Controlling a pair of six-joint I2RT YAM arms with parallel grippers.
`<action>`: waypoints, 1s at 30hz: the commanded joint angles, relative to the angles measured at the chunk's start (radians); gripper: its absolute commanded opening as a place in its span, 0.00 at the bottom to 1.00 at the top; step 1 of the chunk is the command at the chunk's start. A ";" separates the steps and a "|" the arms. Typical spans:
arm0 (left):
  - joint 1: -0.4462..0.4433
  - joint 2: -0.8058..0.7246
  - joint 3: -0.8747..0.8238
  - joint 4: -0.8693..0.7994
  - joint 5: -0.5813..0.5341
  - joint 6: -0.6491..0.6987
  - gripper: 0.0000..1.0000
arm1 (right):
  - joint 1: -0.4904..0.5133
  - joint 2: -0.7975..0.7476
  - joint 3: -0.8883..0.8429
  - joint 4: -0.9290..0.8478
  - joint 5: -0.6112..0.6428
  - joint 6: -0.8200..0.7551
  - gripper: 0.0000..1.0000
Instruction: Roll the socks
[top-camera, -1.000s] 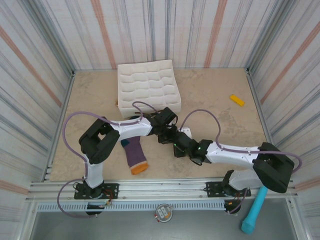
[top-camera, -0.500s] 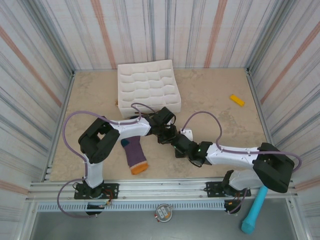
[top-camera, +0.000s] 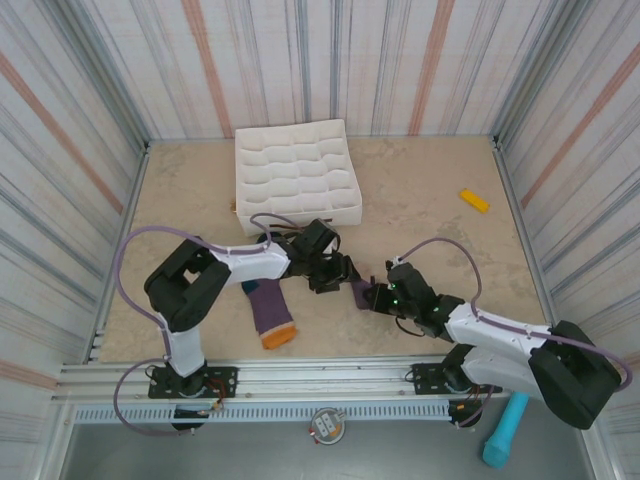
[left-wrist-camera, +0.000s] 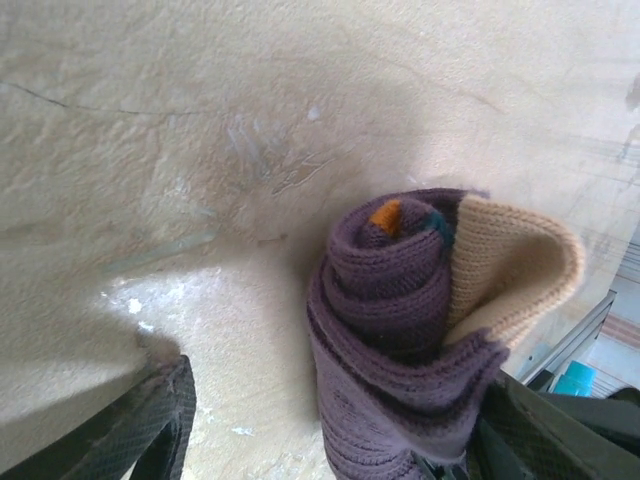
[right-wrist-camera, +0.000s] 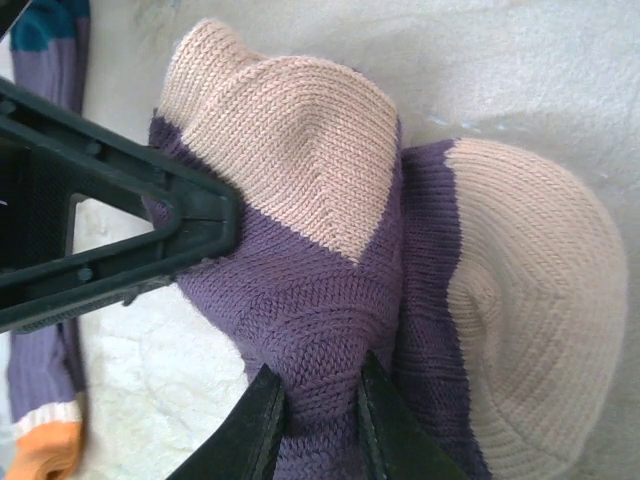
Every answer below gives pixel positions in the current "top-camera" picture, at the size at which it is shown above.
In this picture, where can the purple sock with beige toe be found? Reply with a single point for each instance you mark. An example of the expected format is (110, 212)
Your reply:
(361, 294)

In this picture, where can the purple sock with orange toe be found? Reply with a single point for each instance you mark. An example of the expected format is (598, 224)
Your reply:
(270, 310)

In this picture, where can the white fabric drawer organizer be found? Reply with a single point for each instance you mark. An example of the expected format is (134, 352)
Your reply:
(297, 175)

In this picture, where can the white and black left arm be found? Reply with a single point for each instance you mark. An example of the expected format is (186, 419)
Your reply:
(250, 262)

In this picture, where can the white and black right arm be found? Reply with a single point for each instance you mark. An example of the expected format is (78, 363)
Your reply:
(495, 330)

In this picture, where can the small brass object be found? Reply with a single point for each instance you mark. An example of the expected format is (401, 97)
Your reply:
(232, 205)

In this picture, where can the yellow block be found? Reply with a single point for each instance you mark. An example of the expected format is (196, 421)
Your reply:
(474, 200)

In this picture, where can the round grey disc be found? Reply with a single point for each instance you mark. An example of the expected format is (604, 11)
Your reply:
(327, 426)

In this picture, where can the teal plastic cylinder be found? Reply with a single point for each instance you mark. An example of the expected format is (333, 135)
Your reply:
(505, 435)

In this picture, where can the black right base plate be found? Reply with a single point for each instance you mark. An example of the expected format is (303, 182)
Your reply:
(425, 380)

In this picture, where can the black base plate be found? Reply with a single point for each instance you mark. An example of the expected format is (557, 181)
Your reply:
(222, 380)
(425, 380)

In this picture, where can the aluminium rail frame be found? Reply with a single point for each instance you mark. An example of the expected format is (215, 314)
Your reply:
(310, 372)

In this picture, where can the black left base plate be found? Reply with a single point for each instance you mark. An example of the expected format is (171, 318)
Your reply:
(222, 380)

